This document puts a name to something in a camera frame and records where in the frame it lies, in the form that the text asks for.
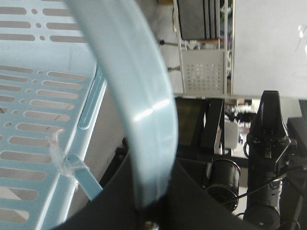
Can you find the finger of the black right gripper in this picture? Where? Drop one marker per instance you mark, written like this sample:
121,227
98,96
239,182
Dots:
268,121

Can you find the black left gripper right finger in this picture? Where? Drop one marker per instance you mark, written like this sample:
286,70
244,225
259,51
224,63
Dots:
186,206

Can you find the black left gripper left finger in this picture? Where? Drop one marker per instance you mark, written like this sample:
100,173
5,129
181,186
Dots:
112,209

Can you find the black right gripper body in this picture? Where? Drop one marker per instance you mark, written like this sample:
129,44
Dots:
268,153

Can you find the light blue plastic basket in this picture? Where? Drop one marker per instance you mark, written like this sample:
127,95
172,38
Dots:
57,58

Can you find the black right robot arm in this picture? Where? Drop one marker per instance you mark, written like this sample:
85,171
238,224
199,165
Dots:
263,195

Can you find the black wooden produce stand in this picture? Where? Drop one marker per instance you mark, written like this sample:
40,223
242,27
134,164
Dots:
202,126

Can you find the white whiteboard stand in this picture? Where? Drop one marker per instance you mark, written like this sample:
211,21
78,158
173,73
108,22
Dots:
262,46

